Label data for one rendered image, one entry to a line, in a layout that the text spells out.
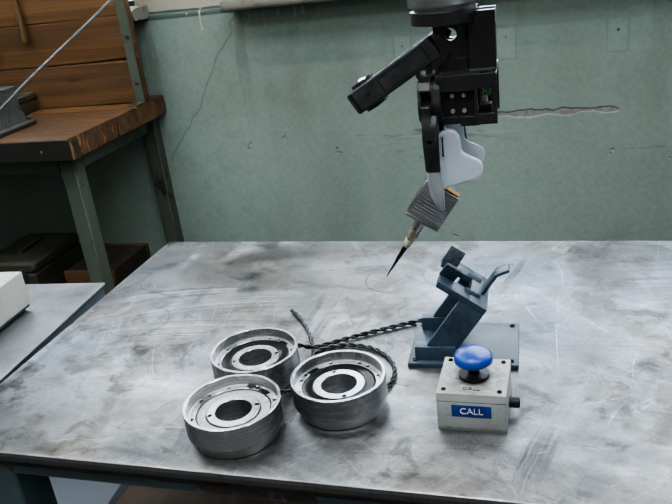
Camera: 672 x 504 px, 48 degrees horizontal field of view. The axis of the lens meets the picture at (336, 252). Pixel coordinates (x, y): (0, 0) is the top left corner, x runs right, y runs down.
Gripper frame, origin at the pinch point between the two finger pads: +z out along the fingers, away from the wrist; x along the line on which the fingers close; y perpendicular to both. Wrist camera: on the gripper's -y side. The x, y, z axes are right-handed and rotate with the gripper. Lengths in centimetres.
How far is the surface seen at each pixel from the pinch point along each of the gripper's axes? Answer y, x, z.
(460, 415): 3.0, -16.8, 17.9
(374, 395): -6.0, -15.8, 16.5
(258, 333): -23.1, -3.2, 16.5
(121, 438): -33.9, -20.7, 19.9
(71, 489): -90, 34, 79
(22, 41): -148, 141, -8
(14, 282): -85, 30, 25
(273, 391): -17.4, -15.2, 16.8
